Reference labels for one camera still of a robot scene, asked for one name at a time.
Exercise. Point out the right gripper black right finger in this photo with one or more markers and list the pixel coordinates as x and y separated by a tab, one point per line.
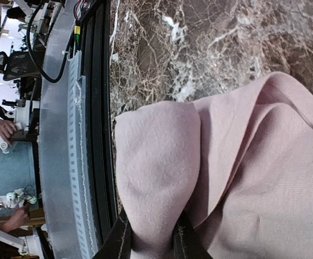
186	244

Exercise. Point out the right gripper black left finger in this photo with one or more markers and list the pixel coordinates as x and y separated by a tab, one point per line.
119	241

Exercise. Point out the pink cloth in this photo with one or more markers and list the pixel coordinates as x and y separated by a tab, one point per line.
240	164

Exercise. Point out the operator hand lower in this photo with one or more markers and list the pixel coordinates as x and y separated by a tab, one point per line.
20	217

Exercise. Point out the operator hand upper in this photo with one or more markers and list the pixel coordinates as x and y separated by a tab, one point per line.
7	129

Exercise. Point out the black mesh office chair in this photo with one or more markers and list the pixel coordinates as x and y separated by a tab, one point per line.
18	65

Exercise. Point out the grey slotted cable duct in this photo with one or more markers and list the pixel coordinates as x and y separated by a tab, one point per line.
77	153

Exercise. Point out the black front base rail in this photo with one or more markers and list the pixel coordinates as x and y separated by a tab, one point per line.
95	24

